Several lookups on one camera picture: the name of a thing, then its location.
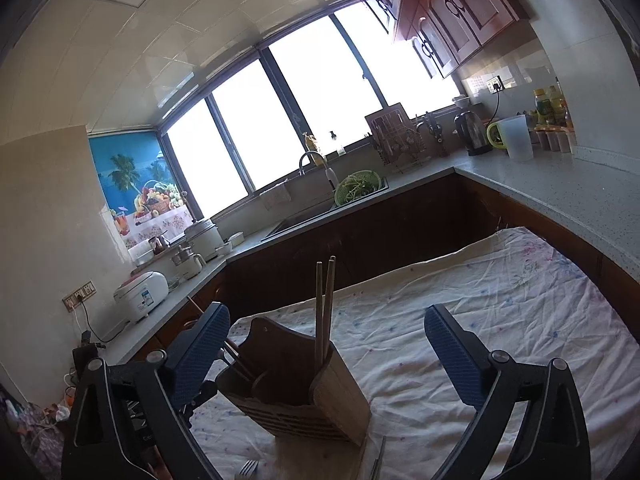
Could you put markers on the yellow condiment bottle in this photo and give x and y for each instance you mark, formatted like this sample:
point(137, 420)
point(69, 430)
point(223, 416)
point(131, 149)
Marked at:
point(541, 107)
point(556, 107)

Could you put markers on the wooden cutting board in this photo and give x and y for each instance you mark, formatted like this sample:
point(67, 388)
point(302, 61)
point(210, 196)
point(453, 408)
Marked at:
point(395, 112)

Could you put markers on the small white bowl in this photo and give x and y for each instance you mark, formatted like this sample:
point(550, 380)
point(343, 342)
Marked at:
point(223, 249)

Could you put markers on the wooden utensil holder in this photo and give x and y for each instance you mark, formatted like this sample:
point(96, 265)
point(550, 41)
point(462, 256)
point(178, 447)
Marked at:
point(300, 410)

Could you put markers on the white rice cooker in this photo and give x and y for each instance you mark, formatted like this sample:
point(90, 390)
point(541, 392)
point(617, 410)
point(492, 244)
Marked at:
point(142, 295)

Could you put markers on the clear pump bottle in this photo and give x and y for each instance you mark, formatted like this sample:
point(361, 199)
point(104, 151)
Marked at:
point(340, 149)

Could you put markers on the grey stone countertop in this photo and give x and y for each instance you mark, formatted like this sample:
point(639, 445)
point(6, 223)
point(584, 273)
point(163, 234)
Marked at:
point(550, 185)

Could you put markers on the steel fork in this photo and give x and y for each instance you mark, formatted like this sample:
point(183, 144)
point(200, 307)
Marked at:
point(247, 471)

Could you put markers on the kitchen window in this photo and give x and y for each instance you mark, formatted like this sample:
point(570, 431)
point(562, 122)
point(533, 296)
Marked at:
point(310, 85)

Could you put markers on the kitchen sink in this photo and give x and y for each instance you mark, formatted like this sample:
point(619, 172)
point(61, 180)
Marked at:
point(300, 220)

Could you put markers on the metal chopstick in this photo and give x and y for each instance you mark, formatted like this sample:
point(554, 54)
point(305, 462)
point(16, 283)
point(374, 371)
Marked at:
point(378, 460)

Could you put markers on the wall socket strip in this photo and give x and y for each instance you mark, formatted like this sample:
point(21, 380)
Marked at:
point(80, 292)

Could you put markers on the wall outlet with plug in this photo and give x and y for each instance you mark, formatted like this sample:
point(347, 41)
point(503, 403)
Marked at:
point(495, 84)

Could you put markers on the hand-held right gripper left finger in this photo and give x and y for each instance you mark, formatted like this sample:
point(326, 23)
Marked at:
point(200, 355)

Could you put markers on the black phone tripod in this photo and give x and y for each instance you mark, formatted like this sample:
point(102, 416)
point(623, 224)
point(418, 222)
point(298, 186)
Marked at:
point(87, 337)

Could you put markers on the green colander with vegetables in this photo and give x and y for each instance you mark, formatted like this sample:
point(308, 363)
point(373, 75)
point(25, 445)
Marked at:
point(357, 187)

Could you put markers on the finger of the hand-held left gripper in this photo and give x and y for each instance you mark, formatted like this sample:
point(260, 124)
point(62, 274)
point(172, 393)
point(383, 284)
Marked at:
point(202, 395)

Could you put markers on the brown wooden wall cabinets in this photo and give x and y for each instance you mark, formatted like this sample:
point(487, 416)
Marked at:
point(450, 10)

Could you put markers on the spice jar rack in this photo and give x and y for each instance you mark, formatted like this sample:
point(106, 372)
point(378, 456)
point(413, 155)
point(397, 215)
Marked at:
point(555, 139)

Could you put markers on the tropical fruit window blind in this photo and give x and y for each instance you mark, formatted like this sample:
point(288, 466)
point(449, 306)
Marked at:
point(130, 175)

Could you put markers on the scissors holder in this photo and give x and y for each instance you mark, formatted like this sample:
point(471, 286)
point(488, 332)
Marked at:
point(440, 140)

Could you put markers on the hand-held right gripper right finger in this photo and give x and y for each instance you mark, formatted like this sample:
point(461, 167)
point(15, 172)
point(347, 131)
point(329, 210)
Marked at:
point(452, 355)

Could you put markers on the white electric cooking pot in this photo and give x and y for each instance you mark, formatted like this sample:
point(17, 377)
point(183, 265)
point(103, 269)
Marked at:
point(202, 240)

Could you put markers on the yellow soap bottle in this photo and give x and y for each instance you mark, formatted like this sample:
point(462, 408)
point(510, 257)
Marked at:
point(311, 142)

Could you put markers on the small white container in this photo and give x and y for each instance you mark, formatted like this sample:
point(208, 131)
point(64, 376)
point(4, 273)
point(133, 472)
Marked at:
point(235, 238)

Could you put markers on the white dish cloth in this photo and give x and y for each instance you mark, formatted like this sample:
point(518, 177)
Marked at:
point(275, 197)

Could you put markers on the steel electric kettle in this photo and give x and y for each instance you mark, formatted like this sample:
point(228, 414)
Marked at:
point(472, 132)

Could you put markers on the steel sink faucet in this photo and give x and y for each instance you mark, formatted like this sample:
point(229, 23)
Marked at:
point(330, 177)

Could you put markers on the small white electric kettle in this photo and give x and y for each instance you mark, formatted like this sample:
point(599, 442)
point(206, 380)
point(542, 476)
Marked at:
point(187, 265)

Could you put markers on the white floral tablecloth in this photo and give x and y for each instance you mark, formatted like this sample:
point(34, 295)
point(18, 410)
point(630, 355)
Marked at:
point(500, 310)

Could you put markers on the plain wooden chopstick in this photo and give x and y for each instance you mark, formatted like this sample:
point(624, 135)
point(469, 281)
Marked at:
point(243, 364)

